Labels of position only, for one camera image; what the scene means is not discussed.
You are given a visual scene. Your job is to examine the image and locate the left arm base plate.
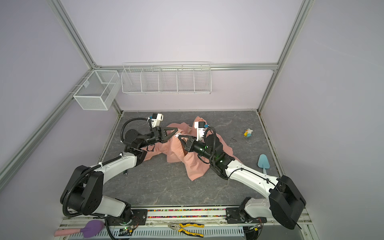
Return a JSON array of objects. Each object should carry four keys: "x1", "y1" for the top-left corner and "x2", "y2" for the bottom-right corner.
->
[{"x1": 107, "y1": 209, "x2": 148, "y2": 226}]

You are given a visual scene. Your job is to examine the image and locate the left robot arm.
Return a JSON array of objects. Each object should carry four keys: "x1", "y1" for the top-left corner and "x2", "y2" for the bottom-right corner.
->
[{"x1": 60, "y1": 114, "x2": 178, "y2": 225}]

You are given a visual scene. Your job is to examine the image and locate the white slotted cable duct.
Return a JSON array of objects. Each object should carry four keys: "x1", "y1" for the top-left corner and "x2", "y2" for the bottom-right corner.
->
[{"x1": 68, "y1": 225, "x2": 245, "y2": 240}]

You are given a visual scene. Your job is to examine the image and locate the white wire shelf basket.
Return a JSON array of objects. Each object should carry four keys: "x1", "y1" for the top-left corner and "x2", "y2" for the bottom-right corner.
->
[{"x1": 121, "y1": 62, "x2": 212, "y2": 94}]

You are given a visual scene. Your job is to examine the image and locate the white mesh box basket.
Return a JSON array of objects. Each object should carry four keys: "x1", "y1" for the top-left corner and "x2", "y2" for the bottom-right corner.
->
[{"x1": 74, "y1": 70, "x2": 122, "y2": 111}]

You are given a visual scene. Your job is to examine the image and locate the small green circuit board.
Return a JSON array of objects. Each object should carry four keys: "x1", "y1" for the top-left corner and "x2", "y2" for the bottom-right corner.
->
[{"x1": 119, "y1": 228, "x2": 133, "y2": 237}]

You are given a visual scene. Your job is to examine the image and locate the teal silicone spatula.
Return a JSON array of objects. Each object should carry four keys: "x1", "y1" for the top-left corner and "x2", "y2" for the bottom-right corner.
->
[{"x1": 258, "y1": 154, "x2": 270, "y2": 175}]

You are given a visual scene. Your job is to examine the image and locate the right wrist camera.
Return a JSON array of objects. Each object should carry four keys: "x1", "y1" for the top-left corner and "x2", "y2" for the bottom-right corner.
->
[{"x1": 194, "y1": 121, "x2": 209, "y2": 141}]

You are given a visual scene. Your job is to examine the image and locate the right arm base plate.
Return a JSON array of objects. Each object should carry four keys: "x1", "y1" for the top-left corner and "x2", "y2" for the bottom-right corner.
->
[{"x1": 226, "y1": 207, "x2": 267, "y2": 224}]

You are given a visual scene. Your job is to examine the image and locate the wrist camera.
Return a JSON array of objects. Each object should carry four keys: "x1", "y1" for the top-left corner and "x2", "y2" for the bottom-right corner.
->
[
  {"x1": 194, "y1": 121, "x2": 209, "y2": 141},
  {"x1": 148, "y1": 113, "x2": 164, "y2": 129}
]

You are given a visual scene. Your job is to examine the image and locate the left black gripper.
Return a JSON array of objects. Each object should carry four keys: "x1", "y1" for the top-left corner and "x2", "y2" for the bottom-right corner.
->
[{"x1": 138, "y1": 127, "x2": 178, "y2": 149}]

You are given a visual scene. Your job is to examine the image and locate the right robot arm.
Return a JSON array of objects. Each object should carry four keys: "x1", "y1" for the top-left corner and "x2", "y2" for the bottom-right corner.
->
[{"x1": 178, "y1": 122, "x2": 306, "y2": 230}]

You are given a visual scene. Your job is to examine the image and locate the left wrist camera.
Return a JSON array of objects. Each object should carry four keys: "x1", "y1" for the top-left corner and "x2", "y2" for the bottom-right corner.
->
[{"x1": 148, "y1": 113, "x2": 164, "y2": 129}]

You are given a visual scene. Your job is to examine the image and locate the pink Snoopy zip jacket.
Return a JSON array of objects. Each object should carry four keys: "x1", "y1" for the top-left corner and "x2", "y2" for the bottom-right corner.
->
[{"x1": 142, "y1": 116, "x2": 241, "y2": 182}]

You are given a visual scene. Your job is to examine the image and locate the yellow handled pliers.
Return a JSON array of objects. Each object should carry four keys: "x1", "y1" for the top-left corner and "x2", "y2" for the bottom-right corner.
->
[{"x1": 167, "y1": 222, "x2": 205, "y2": 238}]

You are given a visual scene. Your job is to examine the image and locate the purple pink silicone spatula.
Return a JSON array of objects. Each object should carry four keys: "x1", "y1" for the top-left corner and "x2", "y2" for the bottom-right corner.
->
[{"x1": 54, "y1": 220, "x2": 105, "y2": 239}]

